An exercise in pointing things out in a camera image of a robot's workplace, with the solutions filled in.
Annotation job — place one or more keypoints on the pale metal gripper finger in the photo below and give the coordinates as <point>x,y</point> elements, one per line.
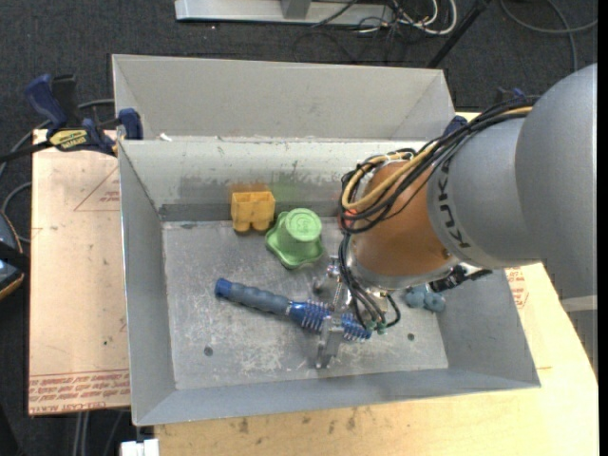
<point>328,276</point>
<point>329,345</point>

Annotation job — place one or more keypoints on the green plastic cup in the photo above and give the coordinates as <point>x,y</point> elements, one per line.
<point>297,238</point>

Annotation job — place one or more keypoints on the blue-grey lumpy toy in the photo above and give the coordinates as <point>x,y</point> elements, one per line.
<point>423,298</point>

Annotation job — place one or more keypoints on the grey metal bin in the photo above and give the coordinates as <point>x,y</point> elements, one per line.
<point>247,302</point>

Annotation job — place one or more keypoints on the yellow toy block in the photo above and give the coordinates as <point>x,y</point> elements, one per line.
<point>252,209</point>

